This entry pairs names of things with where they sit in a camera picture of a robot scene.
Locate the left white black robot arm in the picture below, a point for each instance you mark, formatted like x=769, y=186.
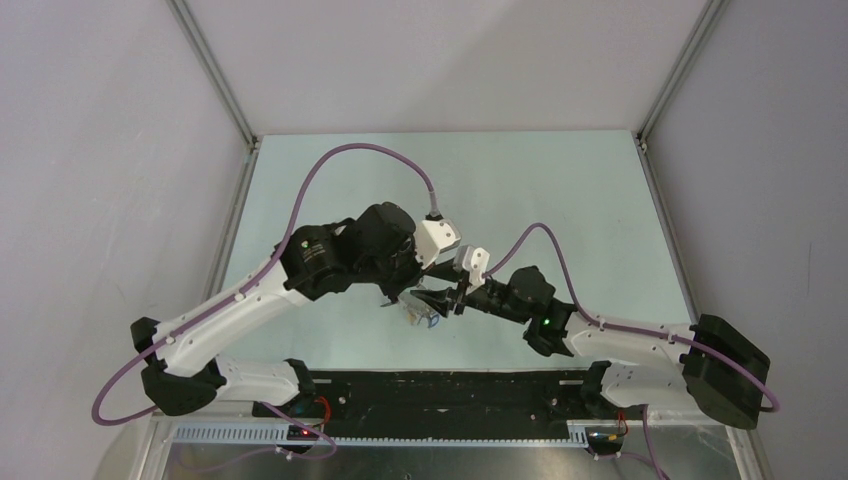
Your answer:
x=384, y=246

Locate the aluminium frame post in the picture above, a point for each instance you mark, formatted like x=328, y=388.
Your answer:
x=693, y=45
x=198, y=42

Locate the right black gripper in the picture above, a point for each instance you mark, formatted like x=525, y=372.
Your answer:
x=443, y=301

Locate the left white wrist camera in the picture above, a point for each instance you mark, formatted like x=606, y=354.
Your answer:
x=432, y=238

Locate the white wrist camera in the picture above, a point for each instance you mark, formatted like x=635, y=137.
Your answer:
x=432, y=238
x=471, y=263

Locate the right aluminium frame post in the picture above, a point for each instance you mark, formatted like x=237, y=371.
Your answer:
x=693, y=45

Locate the left aluminium frame post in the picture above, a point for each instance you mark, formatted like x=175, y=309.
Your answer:
x=198, y=42

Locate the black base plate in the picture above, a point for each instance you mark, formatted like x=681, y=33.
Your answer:
x=537, y=404

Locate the grey slotted cable duct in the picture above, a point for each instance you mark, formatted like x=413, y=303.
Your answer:
x=288, y=435

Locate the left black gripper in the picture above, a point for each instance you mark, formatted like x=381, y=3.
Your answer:
x=415, y=273

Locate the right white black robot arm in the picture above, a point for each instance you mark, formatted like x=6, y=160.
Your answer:
x=708, y=366

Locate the grey toothed keyring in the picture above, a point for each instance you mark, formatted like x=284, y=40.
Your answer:
x=415, y=311

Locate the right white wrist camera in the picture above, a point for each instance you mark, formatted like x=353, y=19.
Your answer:
x=471, y=263

